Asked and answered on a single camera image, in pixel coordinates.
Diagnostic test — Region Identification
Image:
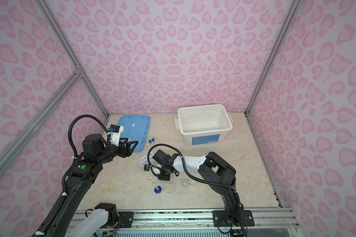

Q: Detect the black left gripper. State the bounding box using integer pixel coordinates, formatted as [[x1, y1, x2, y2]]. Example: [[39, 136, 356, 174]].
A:
[[97, 136, 138, 165]]

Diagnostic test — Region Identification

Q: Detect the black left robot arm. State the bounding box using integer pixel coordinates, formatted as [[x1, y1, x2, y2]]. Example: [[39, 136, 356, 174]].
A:
[[32, 134, 138, 237]]

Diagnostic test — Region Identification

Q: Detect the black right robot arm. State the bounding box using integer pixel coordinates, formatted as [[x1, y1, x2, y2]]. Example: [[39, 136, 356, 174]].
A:
[[143, 150, 244, 226]]

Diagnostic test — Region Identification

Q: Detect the white test tube rack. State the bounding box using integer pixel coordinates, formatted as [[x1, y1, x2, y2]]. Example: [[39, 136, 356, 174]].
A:
[[139, 150, 159, 168]]

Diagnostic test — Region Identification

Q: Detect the blue plastic bin lid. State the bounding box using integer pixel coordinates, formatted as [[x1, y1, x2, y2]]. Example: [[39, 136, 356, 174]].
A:
[[117, 115, 151, 153]]

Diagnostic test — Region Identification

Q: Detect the clear petri dish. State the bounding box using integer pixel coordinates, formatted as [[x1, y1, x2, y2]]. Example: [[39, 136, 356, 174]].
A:
[[161, 178, 177, 195]]

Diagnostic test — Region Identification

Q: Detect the blue-based small cylinder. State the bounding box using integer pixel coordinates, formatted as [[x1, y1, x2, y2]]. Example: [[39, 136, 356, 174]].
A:
[[153, 180, 162, 194]]

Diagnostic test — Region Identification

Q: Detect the white plastic storage bin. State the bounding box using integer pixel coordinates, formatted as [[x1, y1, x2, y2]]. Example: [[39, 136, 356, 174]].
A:
[[175, 104, 233, 146]]

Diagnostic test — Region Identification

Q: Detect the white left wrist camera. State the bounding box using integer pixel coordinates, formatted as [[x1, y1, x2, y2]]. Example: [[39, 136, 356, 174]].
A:
[[107, 124, 124, 147]]

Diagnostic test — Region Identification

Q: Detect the aluminium frame strut left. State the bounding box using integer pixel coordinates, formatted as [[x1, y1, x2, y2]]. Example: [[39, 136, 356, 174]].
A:
[[0, 69, 82, 179]]

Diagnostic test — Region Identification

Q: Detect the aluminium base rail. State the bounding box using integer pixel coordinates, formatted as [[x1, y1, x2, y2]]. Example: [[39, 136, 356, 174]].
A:
[[44, 208, 303, 237]]

